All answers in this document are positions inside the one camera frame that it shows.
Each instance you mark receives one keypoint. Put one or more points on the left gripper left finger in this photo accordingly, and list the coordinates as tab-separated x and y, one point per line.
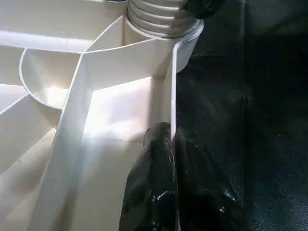
151	187

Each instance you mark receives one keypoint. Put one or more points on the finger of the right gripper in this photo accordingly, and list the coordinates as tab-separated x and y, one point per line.
204	7

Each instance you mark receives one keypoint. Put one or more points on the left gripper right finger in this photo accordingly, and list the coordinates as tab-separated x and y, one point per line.
207	197

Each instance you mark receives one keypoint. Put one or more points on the white plastic table leg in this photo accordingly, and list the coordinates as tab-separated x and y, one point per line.
159	17

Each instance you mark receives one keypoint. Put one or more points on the white plastic table top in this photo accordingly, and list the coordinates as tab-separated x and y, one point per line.
72	120

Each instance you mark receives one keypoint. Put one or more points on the black table mat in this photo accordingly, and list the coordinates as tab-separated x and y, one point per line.
260	120

